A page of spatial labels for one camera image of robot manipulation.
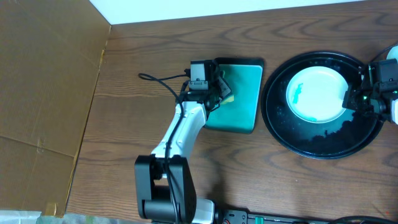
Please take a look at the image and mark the black round tray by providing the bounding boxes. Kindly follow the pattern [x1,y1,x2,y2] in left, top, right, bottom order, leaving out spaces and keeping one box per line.
[261,51,383,159]

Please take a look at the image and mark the brown cardboard panel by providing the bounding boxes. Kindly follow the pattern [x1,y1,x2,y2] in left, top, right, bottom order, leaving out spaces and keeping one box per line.
[1,0,111,217]

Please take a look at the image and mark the black rectangular water tray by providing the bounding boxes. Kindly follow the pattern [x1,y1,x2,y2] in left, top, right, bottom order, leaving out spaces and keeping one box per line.
[205,57,264,134]

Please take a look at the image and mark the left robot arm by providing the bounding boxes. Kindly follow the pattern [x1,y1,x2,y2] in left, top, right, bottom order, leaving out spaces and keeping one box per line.
[134,59,232,223]

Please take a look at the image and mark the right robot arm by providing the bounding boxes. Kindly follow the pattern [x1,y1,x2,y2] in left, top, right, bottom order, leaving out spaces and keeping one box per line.
[342,65,397,124]

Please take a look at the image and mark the white plate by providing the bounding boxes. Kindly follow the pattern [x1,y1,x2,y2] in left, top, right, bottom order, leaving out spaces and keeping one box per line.
[386,46,398,60]

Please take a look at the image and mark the mint plate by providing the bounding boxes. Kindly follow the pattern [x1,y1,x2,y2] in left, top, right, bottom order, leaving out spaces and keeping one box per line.
[285,66,348,123]

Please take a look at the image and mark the green yellow sponge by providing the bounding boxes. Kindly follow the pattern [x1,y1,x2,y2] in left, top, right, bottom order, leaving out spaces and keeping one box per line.
[220,70,234,105]

